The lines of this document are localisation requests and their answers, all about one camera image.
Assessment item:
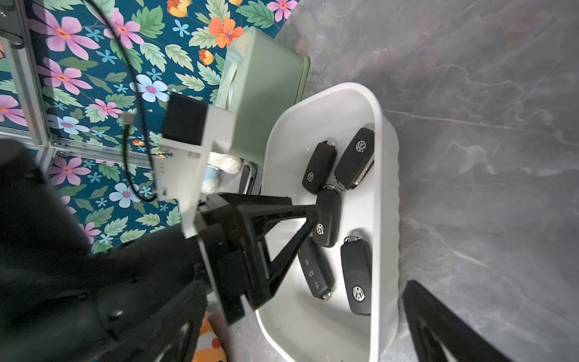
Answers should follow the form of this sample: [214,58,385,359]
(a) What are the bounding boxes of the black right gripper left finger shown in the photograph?
[97,281,207,361]

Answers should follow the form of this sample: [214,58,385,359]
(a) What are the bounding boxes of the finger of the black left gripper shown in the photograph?
[212,193,319,310]

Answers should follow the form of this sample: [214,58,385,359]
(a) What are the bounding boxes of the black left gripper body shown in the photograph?
[189,198,258,326]

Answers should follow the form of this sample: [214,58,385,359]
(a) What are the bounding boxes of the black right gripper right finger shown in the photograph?
[402,280,510,361]

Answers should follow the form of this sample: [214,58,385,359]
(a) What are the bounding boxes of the black VW key front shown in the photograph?
[312,185,342,247]

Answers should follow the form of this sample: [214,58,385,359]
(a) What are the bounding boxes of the black vw key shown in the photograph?
[298,237,335,301]
[312,185,342,247]

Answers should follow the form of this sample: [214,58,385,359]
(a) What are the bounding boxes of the white storage box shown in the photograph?
[257,82,400,361]

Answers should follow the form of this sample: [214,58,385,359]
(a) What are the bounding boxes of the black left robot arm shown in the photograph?
[1,139,319,361]

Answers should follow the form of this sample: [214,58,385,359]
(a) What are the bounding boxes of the black silver flip key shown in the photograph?
[238,161,258,195]

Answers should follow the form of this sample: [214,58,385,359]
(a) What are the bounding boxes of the green tissue box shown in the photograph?
[214,27,310,164]

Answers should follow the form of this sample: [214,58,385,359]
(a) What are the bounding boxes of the orange plush toy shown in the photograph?
[191,312,227,362]

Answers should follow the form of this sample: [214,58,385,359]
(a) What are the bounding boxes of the white teddy bear blue shirt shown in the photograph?
[201,152,243,195]

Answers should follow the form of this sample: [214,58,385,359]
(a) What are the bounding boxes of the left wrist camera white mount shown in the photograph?
[154,94,236,238]

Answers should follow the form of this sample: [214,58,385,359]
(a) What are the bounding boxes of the black hook rail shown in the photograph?
[0,30,25,50]

